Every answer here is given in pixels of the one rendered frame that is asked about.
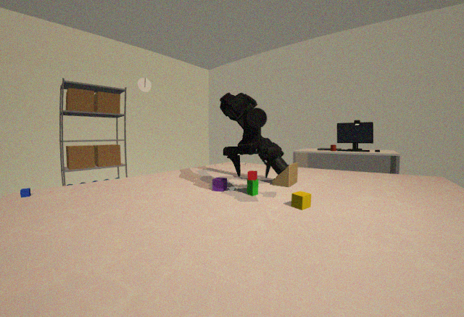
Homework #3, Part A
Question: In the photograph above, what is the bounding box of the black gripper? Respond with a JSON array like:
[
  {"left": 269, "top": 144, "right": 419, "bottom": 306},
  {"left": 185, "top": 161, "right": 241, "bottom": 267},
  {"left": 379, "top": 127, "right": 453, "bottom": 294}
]
[{"left": 223, "top": 130, "right": 281, "bottom": 178}]

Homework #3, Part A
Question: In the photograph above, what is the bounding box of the green block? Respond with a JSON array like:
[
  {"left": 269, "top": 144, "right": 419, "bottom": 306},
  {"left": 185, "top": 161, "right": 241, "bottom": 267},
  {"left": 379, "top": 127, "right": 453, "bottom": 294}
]
[
  {"left": 247, "top": 187, "right": 258, "bottom": 196},
  {"left": 247, "top": 179, "right": 259, "bottom": 189}
]

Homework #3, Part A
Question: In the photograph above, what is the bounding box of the purple block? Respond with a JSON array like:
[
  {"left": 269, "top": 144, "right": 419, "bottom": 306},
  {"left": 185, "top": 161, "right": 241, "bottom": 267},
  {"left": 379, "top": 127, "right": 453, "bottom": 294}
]
[{"left": 212, "top": 178, "right": 227, "bottom": 192}]

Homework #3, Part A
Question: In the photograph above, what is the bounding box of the small blue block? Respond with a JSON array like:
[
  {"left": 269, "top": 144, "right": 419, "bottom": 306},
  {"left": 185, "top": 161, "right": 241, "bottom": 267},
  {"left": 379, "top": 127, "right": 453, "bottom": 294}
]
[{"left": 20, "top": 188, "right": 30, "bottom": 198}]

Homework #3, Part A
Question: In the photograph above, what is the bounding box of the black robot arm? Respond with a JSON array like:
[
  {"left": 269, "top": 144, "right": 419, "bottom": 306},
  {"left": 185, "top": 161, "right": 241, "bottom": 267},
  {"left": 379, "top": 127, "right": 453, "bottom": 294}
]
[{"left": 220, "top": 92, "right": 288, "bottom": 176}]

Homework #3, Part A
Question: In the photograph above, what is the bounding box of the red block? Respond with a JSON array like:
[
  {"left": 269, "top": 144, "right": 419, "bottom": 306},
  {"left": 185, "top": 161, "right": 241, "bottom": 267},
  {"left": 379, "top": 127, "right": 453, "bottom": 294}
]
[{"left": 248, "top": 171, "right": 257, "bottom": 180}]

